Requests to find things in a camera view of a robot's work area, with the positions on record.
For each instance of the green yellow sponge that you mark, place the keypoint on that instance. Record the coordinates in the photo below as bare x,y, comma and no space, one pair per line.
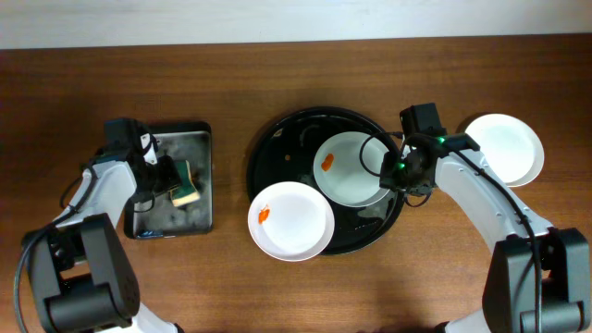
185,192

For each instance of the metal soapy water tray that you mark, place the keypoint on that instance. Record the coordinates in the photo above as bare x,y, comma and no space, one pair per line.
159,218

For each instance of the orange sauce stain bottom plate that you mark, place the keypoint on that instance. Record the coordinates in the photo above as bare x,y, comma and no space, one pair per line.
263,214

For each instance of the orange sauce stain plate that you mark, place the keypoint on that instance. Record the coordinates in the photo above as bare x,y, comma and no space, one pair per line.
263,214
327,163

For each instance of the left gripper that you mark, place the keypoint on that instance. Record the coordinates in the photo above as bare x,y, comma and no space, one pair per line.
167,174

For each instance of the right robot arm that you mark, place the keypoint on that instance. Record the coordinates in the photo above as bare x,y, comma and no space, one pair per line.
539,276

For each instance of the white plate bottom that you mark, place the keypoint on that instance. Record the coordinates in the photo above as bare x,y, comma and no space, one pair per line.
301,223

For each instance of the orange sauce stain right plate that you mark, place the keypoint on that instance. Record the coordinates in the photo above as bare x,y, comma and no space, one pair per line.
327,163

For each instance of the round black serving tray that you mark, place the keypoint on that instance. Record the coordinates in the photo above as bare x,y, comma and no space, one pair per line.
286,151

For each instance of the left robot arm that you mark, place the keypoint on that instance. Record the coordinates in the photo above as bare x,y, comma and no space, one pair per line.
81,278

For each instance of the white plate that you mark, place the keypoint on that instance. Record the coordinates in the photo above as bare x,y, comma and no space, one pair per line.
346,182
301,223
512,148

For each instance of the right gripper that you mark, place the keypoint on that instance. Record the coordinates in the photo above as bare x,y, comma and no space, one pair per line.
390,176

